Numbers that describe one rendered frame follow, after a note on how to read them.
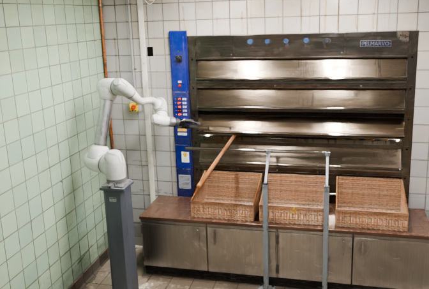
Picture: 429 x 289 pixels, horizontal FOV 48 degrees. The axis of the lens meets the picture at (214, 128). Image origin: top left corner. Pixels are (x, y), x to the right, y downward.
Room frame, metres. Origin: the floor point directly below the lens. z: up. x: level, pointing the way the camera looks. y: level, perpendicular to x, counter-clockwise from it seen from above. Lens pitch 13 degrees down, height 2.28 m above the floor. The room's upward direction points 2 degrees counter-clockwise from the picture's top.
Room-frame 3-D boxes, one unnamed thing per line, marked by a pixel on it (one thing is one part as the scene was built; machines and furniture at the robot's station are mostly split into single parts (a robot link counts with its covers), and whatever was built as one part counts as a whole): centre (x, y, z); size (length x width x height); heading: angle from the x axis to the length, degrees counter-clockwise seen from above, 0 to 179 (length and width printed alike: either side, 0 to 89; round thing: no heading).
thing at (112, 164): (3.65, 0.80, 1.17); 0.18 x 0.16 x 0.22; 55
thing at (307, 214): (3.92, -0.67, 0.72); 0.56 x 0.49 x 0.28; 77
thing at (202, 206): (4.06, -0.10, 0.72); 0.56 x 0.49 x 0.28; 75
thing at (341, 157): (4.19, -0.73, 1.02); 1.79 x 0.11 x 0.19; 76
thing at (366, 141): (4.21, -0.73, 1.16); 1.80 x 0.06 x 0.04; 76
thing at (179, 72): (5.34, 0.07, 1.07); 1.93 x 0.16 x 2.15; 166
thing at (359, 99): (4.19, -0.73, 1.54); 1.79 x 0.11 x 0.19; 76
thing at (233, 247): (3.93, -0.55, 0.29); 2.42 x 0.56 x 0.58; 76
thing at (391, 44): (4.21, -0.73, 1.99); 1.80 x 0.08 x 0.21; 76
